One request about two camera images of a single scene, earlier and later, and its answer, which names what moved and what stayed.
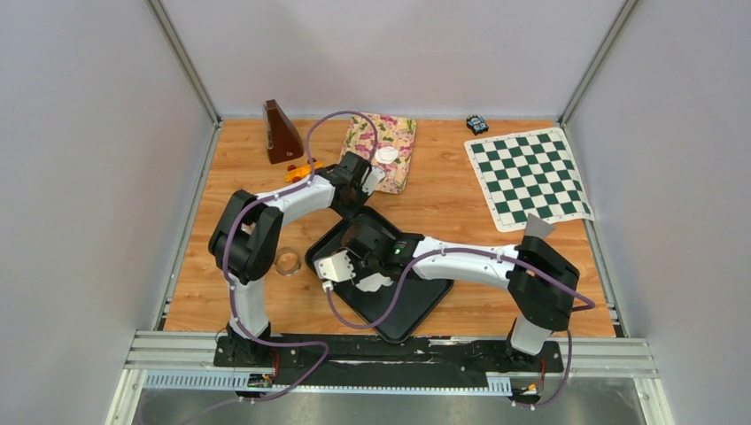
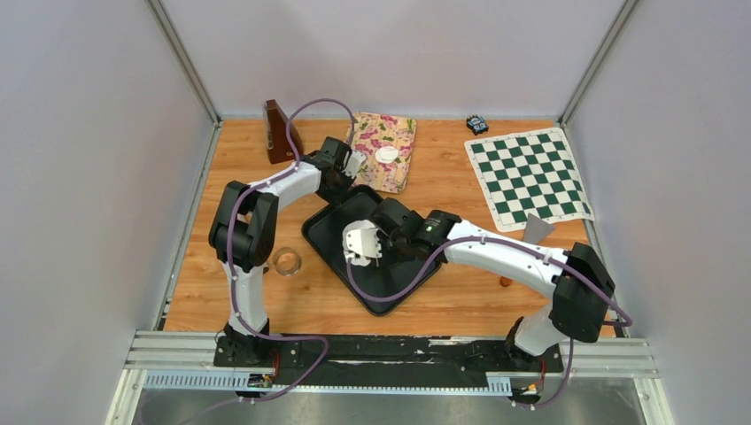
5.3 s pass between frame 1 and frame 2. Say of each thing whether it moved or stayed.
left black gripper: moved
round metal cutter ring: stayed
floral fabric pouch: stayed
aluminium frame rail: stayed
